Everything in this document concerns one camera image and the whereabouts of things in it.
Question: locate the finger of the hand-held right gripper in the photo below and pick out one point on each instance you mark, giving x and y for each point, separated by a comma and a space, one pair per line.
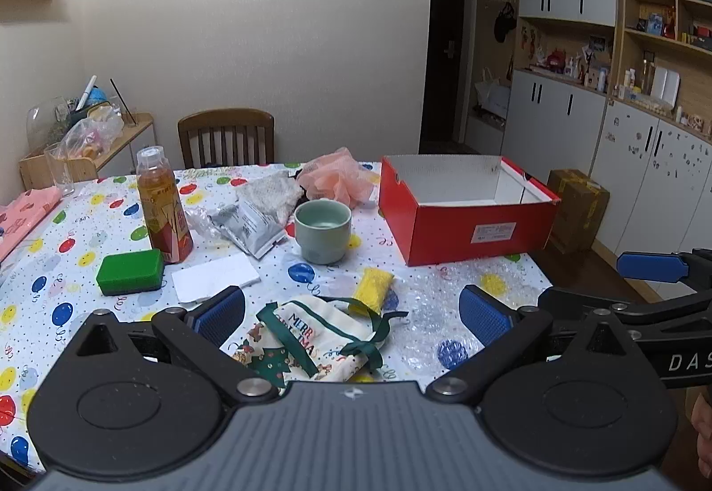
651, 266
563, 300

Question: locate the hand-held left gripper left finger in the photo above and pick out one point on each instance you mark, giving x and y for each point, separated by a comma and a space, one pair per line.
220, 310

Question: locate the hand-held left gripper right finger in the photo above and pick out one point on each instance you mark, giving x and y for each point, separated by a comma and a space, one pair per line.
483, 316

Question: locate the clear bubble wrap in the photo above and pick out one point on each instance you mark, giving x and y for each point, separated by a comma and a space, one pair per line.
431, 313

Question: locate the red shoe box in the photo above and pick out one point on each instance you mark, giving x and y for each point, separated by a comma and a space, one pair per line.
461, 232

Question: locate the clear plastic bag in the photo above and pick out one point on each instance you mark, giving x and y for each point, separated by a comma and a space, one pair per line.
201, 224

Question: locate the green sponge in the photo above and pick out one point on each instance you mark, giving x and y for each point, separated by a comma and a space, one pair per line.
131, 271

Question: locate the pink mesh bath pouf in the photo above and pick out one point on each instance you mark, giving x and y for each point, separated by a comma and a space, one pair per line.
339, 177

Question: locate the person's right hand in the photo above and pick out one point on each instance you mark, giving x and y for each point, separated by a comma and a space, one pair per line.
705, 430

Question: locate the grey foil pouch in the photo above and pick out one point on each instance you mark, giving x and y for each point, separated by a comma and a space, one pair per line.
250, 229

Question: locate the brown cardboard box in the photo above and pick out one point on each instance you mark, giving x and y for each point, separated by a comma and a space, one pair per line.
576, 207

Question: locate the yellow scouring sponge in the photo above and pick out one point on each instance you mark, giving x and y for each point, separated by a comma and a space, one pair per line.
372, 291

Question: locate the amber tea bottle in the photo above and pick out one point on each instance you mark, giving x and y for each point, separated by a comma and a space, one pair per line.
162, 213

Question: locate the white lace cloth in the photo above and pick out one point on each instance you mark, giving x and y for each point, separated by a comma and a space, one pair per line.
270, 193

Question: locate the pale green cup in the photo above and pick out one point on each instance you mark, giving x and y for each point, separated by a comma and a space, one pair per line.
322, 235

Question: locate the brown wooden chair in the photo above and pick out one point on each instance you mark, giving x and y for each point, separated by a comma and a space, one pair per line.
225, 135

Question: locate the white box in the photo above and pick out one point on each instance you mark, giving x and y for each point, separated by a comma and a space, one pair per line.
665, 84

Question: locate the wooden side cabinet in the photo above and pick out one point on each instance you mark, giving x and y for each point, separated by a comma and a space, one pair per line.
119, 141

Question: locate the clear drinking glass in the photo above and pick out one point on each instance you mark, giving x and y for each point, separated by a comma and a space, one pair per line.
58, 171

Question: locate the white tote bag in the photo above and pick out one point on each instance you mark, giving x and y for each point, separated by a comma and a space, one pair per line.
492, 96

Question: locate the pink printed bag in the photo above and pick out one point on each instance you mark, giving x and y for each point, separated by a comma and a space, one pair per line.
25, 216

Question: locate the plastic bag of snacks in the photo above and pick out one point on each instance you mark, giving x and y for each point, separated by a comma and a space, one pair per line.
92, 135

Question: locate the red cap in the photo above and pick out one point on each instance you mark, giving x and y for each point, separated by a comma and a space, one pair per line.
554, 59

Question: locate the blue plastic container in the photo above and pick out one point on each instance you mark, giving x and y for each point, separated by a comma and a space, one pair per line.
99, 94

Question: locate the red hanging decoration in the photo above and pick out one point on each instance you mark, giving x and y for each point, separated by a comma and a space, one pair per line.
531, 43

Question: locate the white stick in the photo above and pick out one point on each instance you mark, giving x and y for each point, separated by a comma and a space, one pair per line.
86, 92

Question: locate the clear glass dome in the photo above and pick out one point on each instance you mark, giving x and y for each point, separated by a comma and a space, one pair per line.
40, 127

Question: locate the dark entrance door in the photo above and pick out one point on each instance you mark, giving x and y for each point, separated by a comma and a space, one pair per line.
445, 52

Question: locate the black hanging bag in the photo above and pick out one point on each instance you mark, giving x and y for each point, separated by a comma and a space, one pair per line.
505, 24

